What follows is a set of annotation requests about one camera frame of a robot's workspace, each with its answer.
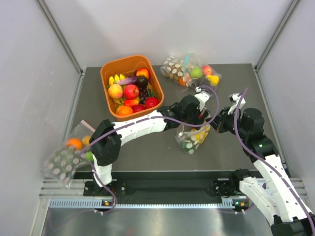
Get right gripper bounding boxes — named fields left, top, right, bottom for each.
left=206, top=106, right=249, bottom=140

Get polka dot zip bag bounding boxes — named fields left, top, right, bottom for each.
left=175, top=124, right=211, bottom=155

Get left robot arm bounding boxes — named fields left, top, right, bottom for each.
left=89, top=92, right=210, bottom=195

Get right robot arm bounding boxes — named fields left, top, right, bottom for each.
left=211, top=108, right=315, bottom=236

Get yellow fake fruit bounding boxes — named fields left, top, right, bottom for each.
left=191, top=131, right=208, bottom=145

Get purple fake grapes in bag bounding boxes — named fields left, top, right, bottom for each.
left=194, top=78, right=215, bottom=96

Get yellow fake pear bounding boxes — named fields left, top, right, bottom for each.
left=206, top=75, right=220, bottom=87

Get clear bag with fruit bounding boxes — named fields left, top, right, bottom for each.
left=182, top=53, right=221, bottom=90

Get green fake apple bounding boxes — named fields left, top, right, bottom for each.
left=190, top=66, right=203, bottom=79

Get red apple in bag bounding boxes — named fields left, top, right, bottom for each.
left=201, top=65, right=213, bottom=76

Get brown polka dot bag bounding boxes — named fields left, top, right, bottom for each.
left=159, top=56, right=187, bottom=87

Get fake eggplant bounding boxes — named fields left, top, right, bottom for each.
left=114, top=76, right=149, bottom=87

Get fake banana bunch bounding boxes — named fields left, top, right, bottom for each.
left=108, top=74, right=126, bottom=86

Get orange in left bag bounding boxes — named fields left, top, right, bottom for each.
left=65, top=138, right=84, bottom=150

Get left zip bag with fruit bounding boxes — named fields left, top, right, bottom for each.
left=43, top=120, right=95, bottom=189

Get dark red fruit in bin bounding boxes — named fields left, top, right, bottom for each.
left=144, top=97, right=159, bottom=109

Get orange plastic bin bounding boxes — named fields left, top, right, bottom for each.
left=100, top=55, right=164, bottom=121

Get red yellow apple in bin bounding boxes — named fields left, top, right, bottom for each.
left=136, top=67, right=150, bottom=79

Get orange in bin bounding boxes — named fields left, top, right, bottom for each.
left=118, top=106, right=133, bottom=117

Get peach in bin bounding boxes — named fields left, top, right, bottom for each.
left=108, top=84, right=124, bottom=99

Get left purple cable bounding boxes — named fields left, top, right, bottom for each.
left=78, top=85, right=220, bottom=213

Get purple cable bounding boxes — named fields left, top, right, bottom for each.
left=233, top=88, right=315, bottom=228
left=78, top=85, right=220, bottom=213

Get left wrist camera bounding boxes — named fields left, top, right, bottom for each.
left=194, top=87, right=211, bottom=111

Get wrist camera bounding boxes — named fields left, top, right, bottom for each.
left=228, top=93, right=246, bottom=115
left=194, top=87, right=211, bottom=111

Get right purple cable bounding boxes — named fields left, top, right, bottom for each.
left=233, top=88, right=315, bottom=228

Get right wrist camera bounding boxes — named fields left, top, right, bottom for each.
left=228, top=93, right=246, bottom=115

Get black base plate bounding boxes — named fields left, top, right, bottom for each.
left=83, top=171, right=241, bottom=204

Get grey cable duct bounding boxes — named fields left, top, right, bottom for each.
left=49, top=198, right=250, bottom=209

